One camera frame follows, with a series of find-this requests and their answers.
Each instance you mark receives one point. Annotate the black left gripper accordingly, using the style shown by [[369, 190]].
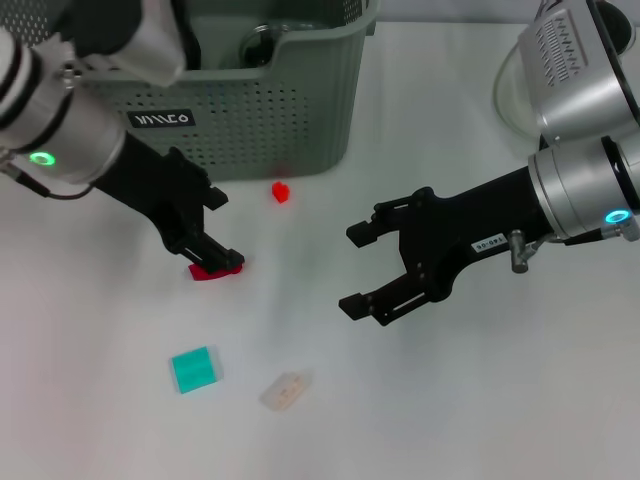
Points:
[[150, 190]]

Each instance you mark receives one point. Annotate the dark red curved block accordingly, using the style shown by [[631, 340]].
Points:
[[200, 276]]

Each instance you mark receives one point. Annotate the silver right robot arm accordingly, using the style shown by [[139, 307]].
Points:
[[575, 125]]

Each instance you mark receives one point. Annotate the glass teacup with black base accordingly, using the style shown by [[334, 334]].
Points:
[[257, 47], [194, 50]]

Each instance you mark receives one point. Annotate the small red notched block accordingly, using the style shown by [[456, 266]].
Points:
[[280, 192]]

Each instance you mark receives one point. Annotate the grey-green perforated storage bin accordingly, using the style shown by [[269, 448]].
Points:
[[275, 115]]

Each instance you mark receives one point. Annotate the teal ridged block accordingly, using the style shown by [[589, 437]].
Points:
[[192, 370]]

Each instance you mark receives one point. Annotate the large translucent white block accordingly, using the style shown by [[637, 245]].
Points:
[[286, 391]]

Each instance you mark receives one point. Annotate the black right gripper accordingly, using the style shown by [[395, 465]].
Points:
[[465, 230]]

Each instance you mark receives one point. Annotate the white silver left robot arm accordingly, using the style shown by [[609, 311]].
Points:
[[65, 125]]

